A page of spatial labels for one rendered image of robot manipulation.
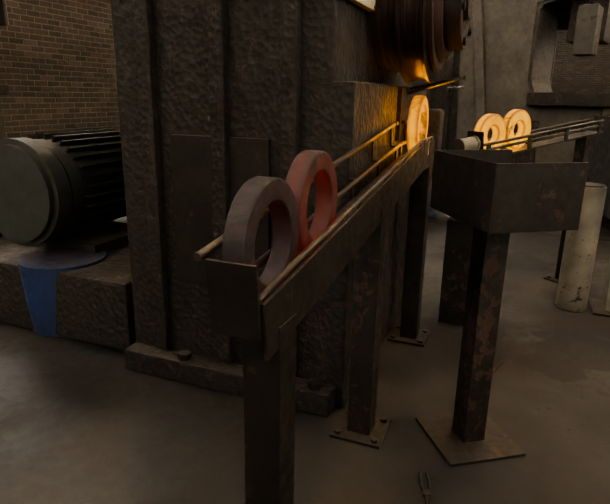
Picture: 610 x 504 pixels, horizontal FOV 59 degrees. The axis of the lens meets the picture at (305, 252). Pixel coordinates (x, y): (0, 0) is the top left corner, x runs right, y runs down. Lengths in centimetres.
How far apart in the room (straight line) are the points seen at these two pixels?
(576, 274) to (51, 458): 196
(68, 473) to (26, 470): 10
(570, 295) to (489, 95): 235
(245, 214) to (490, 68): 390
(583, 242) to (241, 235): 188
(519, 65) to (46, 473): 391
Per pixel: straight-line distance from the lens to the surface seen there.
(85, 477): 142
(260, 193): 71
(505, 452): 149
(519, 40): 446
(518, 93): 443
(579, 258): 242
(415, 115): 170
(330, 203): 98
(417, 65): 167
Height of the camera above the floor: 84
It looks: 16 degrees down
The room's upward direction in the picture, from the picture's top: 1 degrees clockwise
